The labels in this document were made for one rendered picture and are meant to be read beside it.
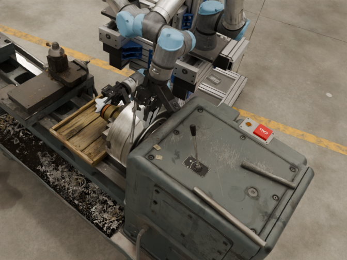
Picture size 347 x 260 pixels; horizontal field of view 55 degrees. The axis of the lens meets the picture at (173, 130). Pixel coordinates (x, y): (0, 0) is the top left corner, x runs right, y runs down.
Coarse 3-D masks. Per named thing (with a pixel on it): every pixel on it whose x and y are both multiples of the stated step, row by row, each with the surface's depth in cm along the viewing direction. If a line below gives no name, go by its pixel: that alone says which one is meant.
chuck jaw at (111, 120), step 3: (108, 120) 145; (111, 120) 146; (114, 120) 146; (108, 123) 147; (111, 123) 144; (108, 126) 143; (108, 129) 141; (102, 132) 139; (105, 132) 140; (102, 135) 140; (105, 135) 139; (102, 138) 141; (105, 138) 140; (108, 141) 137; (108, 144) 138; (108, 147) 139
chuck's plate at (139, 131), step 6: (162, 108) 139; (162, 114) 139; (168, 114) 145; (156, 120) 138; (162, 120) 142; (138, 126) 131; (150, 126) 135; (138, 132) 130; (144, 132) 134; (138, 138) 133; (126, 144) 132; (132, 144) 130; (138, 144) 135; (126, 150) 132; (132, 150) 135; (126, 156) 134; (126, 162) 136
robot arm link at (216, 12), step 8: (200, 8) 165; (208, 8) 162; (216, 8) 162; (200, 16) 166; (208, 16) 164; (216, 16) 163; (200, 24) 169; (208, 24) 166; (216, 24) 164; (208, 32) 171
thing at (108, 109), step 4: (108, 104) 152; (104, 108) 150; (108, 108) 149; (112, 108) 149; (116, 108) 149; (100, 112) 151; (104, 112) 150; (108, 112) 148; (112, 112) 147; (116, 112) 149; (104, 116) 149; (108, 116) 148; (112, 116) 148; (116, 116) 148
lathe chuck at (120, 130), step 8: (120, 112) 134; (128, 112) 133; (120, 120) 133; (128, 120) 132; (136, 120) 132; (112, 128) 134; (120, 128) 132; (128, 128) 131; (112, 136) 134; (120, 136) 132; (128, 136) 131; (112, 144) 136; (120, 144) 133; (112, 152) 138; (120, 152) 134; (120, 160) 138
